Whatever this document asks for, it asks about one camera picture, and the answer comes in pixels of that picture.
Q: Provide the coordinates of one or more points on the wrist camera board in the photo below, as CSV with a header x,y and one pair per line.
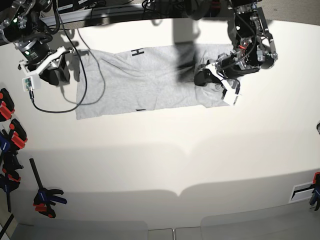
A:
x,y
230,96
31,83

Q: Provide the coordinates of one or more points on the blue clamp right edge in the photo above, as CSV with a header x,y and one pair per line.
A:
x,y
315,199

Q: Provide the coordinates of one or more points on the upper orange black clamp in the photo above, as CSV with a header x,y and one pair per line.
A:
x,y
7,106

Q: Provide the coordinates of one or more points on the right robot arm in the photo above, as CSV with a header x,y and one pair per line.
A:
x,y
30,25

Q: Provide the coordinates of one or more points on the white label plate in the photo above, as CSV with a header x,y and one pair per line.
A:
x,y
301,192

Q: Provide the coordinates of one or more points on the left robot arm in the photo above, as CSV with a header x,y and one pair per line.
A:
x,y
254,49

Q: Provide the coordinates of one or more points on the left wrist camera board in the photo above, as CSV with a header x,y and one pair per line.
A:
x,y
230,96

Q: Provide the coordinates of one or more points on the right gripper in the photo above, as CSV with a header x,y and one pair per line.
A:
x,y
42,61

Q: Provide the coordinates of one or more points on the clamp with long black bar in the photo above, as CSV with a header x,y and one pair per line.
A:
x,y
45,199

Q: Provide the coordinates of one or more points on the black camera mount top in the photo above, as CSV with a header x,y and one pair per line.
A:
x,y
198,9

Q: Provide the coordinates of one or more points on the blue black clamp left edge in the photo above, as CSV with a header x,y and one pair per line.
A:
x,y
9,164

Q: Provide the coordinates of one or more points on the orange black clamp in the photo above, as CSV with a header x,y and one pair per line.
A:
x,y
7,106
17,136

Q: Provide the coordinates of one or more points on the aluminium rail top left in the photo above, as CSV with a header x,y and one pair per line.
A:
x,y
101,12

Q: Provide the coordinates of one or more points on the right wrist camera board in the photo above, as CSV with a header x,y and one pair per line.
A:
x,y
31,83

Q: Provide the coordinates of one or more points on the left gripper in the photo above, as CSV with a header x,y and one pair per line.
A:
x,y
226,69

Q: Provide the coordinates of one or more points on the grey T-shirt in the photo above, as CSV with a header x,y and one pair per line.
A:
x,y
145,79

